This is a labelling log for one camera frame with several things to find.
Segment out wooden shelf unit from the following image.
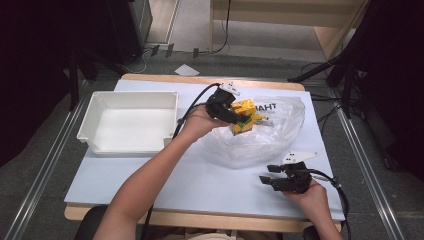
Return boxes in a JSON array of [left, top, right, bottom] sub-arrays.
[[209, 0, 372, 61]]

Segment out white plastic tray bin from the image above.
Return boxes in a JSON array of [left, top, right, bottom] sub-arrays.
[[76, 90, 179, 156]]

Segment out pale blue table board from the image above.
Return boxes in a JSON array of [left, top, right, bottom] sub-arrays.
[[63, 79, 346, 222]]

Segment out white paper sheet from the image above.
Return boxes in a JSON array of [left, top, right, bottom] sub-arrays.
[[174, 63, 201, 77]]

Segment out person's right hand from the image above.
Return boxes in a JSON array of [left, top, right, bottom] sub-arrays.
[[283, 179, 330, 218]]

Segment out aluminium floor rail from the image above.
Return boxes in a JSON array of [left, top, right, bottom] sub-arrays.
[[329, 89, 406, 240], [3, 96, 92, 240]]

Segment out white floor cable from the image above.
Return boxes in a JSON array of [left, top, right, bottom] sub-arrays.
[[130, 48, 150, 75]]

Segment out black floor cables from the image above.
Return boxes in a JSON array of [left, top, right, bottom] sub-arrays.
[[299, 61, 344, 136]]

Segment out black metal stand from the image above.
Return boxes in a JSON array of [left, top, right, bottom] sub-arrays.
[[288, 49, 356, 120], [64, 46, 129, 112]]

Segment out clear smiley plastic bag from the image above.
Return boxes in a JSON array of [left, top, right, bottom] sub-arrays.
[[203, 95, 306, 170]]

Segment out dark cabinet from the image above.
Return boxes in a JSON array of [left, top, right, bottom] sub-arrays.
[[108, 0, 154, 66]]

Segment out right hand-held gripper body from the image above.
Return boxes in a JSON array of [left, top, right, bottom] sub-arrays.
[[271, 151, 320, 195]]

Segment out person's left hand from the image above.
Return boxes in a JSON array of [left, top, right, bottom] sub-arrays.
[[181, 104, 232, 144]]

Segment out hanging black cable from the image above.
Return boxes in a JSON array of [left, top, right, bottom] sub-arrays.
[[203, 0, 232, 55]]

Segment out dark curtain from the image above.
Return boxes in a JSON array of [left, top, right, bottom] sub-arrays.
[[0, 0, 81, 168], [346, 0, 424, 183]]

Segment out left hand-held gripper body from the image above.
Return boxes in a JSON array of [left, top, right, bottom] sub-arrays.
[[205, 82, 241, 124]]

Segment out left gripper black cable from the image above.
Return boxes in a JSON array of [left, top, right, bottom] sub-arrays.
[[141, 82, 222, 240]]

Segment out person's lap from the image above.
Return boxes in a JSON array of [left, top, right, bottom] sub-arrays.
[[161, 229, 243, 240]]

